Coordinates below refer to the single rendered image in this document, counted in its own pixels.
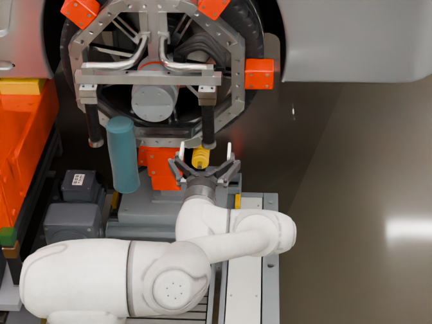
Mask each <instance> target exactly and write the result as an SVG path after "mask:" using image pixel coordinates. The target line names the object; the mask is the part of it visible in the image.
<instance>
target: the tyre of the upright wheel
mask: <svg viewBox="0 0 432 324"><path fill-rule="evenodd" d="M95 1H97V2H98V3H99V4H101V7H102V6H103V5H104V4H105V3H106V2H107V1H108V0H95ZM251 2H252V3H253V5H252V4H251V3H250V1H249V0H231V1H230V2H229V4H228V5H227V7H225V9H224V10H223V12H222V13H221V14H220V15H219V16H220V17H221V18H222V19H223V20H224V21H225V22H227V23H228V24H229V25H230V26H231V27H232V28H233V29H234V30H235V31H236V32H237V33H238V32H239V33H240V35H241V36H242V37H243V38H244V39H245V46H246V52H245V59H264V36H263V34H264V20H263V16H262V11H261V8H260V5H259V3H258V0H251ZM253 6H254V7H255V9H254V8H253ZM255 10H256V12H257V13H256V12H255ZM257 14H258V15H257ZM258 17H259V18H258ZM259 19H260V21H259ZM260 22H261V24H260ZM261 25H262V26H261ZM79 29H80V28H79V27H78V26H77V25H76V24H75V23H73V22H72V21H71V20H69V19H68V18H67V17H66V20H65V22H64V26H63V29H62V34H61V38H60V57H61V63H62V67H63V71H64V74H65V77H66V80H67V82H68V84H69V86H70V88H71V90H72V91H73V94H74V95H75V96H76V93H75V86H74V81H73V74H72V69H71V61H70V57H69V50H68V46H69V43H70V41H71V38H72V36H74V34H75V33H76V32H77V31H78V30H79ZM262 30H263V33H262ZM257 91H258V89H245V92H246V93H245V104H244V110H243V111H242V112H241V113H240V114H239V115H238V116H236V117H234V119H232V120H231V121H229V122H228V123H227V124H225V126H223V127H222V128H221V129H220V130H218V131H217V132H216V133H219V132H221V131H223V130H224V129H226V128H228V127H229V126H230V125H232V124H233V123H234V122H235V121H237V120H238V119H239V118H240V116H242V115H243V114H244V113H245V111H246V110H247V109H248V107H249V106H250V105H251V103H252V102H253V100H254V98H255V96H256V95H257ZM198 123H200V122H198ZM198 123H195V124H193V125H188V126H185V127H177V128H194V127H195V126H196V125H197V124H198ZM134 125H135V126H136V127H150V126H146V125H142V124H139V123H136V122H134ZM216 133H215V134H216Z"/></svg>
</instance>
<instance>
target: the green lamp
mask: <svg viewBox="0 0 432 324"><path fill-rule="evenodd" d="M16 239H17V234H16V230H15V228H14V227H2V228H1V230H0V245H2V246H14V244H15V241H16Z"/></svg>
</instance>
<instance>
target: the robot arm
mask: <svg viewBox="0 0 432 324"><path fill-rule="evenodd" d="M184 151H185V146H184V142H183V141H182V142H181V148H180V151H177V152H176V153H175V156H174V157H175V158H174V159H171V158H169V159H168V167H169V169H170V171H171V173H172V174H173V176H174V178H175V180H176V184H177V187H180V186H181V185H187V190H186V191H185V192H184V194H183V202H182V205H181V211H180V212H179V214H178V216H177V221H176V225H175V239H176V242H173V243H171V244H170V243H168V242H149V241H137V240H119V239H114V238H90V239H78V240H67V241H62V242H57V243H54V244H50V245H48V246H45V247H42V248H40V249H38V250H36V251H35V252H34V253H33V254H31V255H30V256H28V257H27V258H26V260H25V261H24V263H23V265H22V270H21V277H20V282H19V294H20V297H21V301H22V302H23V304H24V306H25V308H26V309H27V310H28V311H29V312H31V313H32V314H33V315H35V316H36V317H38V318H46V319H47V321H48V323H49V324H125V322H126V319H127V317H136V316H155V315H178V314H182V313H185V312H187V311H189V310H191V309H192V308H194V307H195V306H196V305H197V304H198V303H199V302H200V301H201V300H202V298H203V297H204V295H205V294H206V291H207V290H208V286H209V284H210V279H211V273H212V272H211V267H210V264H213V263H216V262H222V261H225V260H230V259H234V258H239V257H244V256H250V257H263V256H269V255H276V254H280V253H283V252H286V251H288V250H290V249H291V248H292V247H293V246H294V243H295V242H296V225H295V223H294V222H293V220H292V219H291V218H290V217H288V216H287V215H285V214H282V213H280V212H277V211H271V210H259V209H236V210H231V209H225V208H220V207H217V197H216V196H217V195H216V193H215V189H216V187H217V185H222V186H223V187H224V188H227V187H228V183H229V182H230V181H231V180H232V178H233V177H234V176H235V174H236V173H237V172H238V171H239V170H240V160H236V161H235V154H234V152H231V143H228V156H227V161H226V162H225V163H223V164H222V165H221V166H219V167H218V168H216V169H213V170H211V171H210V172H209V171H197V172H196V171H195V170H194V169H192V168H190V167H189V166H188V165H187V164H185V163H184V162H183V156H184ZM178 169H180V171H182V173H183V174H184V175H185V176H187V177H188V178H187V179H184V178H183V177H182V176H181V174H180V172H179V171H178ZM224 174H225V175H224ZM222 175H224V177H222V178H221V179H220V180H218V178H219V177H221V176H222Z"/></svg>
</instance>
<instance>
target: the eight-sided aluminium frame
mask: <svg viewBox="0 0 432 324"><path fill-rule="evenodd" d="M198 2H199V0H108V1H107V2H106V3H105V4H104V5H103V6H102V7H101V8H100V10H99V12H98V15H97V17H96V18H95V19H94V20H93V21H92V22H91V23H90V24H89V25H88V27H87V28H86V29H84V30H82V29H79V30H78V31H76V33H75V34H74V36H72V38H71V41H70V43H69V46H68V50H69V57H70V61H71V69H72V74H73V75H74V72H75V70H77V69H79V70H81V67H82V64H83V63H87V62H88V60H87V51H86V46H87V45H88V44H89V43H90V42H91V41H92V40H93V39H94V38H95V37H96V36H97V35H98V34H99V33H100V32H101V31H102V30H103V29H104V28H105V27H106V26H107V25H108V24H109V23H110V22H111V21H112V20H113V19H114V18H115V17H116V16H117V15H118V14H119V13H120V12H139V11H144V12H175V13H186V14H187V15H188V16H190V17H191V18H192V19H193V20H194V21H195V22H196V23H197V24H198V25H200V26H201V27H202V28H203V29H204V30H206V31H207V32H208V33H209V34H210V35H211V36H212V37H213V38H214V39H216V40H217V41H218V42H219V43H220V44H222V45H223V46H224V47H225V48H226V49H227V50H228V51H229V52H230V53H231V97H229V98H228V99H227V100H226V101H225V102H224V103H222V104H221V105H220V106H219V107H218V108H216V110H214V127H215V128H214V129H215V133H216V132H217V131H218V130H220V129H221V128H222V127H223V126H225V124H227V123H228V122H230V121H231V120H232V119H234V117H236V116H238V115H239V114H240V113H241V112H242V111H243V110H244V104H245V93H246V92H245V89H244V66H245V52H246V46H245V39H244V38H243V37H242V36H241V35H240V33H239V32H238V33H237V32H236V31H235V30H234V29H233V28H232V27H231V26H230V25H229V24H228V23H227V22H225V21H224V20H223V19H222V18H221V17H220V16H219V17H218V18H217V20H216V21H214V20H213V19H211V18H209V17H208V16H207V15H205V14H204V13H202V12H200V11H199V10H198ZM145 5H146V6H145ZM159 5H162V6H159ZM73 81H74V76H73ZM80 85H81V84H75V81H74V86H75V93H76V102H77V105H78V108H79V109H81V110H82V111H83V112H84V113H86V110H85V105H84V103H81V101H80V93H79V89H80ZM97 108H98V116H99V121H100V124H101V125H102V126H104V127H105V124H106V123H107V122H108V121H109V120H110V119H111V118H114V117H116V116H122V115H120V114H119V113H118V112H116V111H115V110H114V109H113V108H111V107H110V106H108V105H107V104H106V103H105V102H103V101H102V100H101V99H99V101H98V103H97ZM134 134H135V138H136V147H138V148H139V147H140V146H144V147H170V148H181V142H182V141H183V142H184V147H185V148H188V149H190V148H197V147H198V146H200V145H201V141H202V139H203V128H202V121H201V122H200V123H198V124H197V125H196V126H195V127H194V128H164V127H136V126H135V125H134Z"/></svg>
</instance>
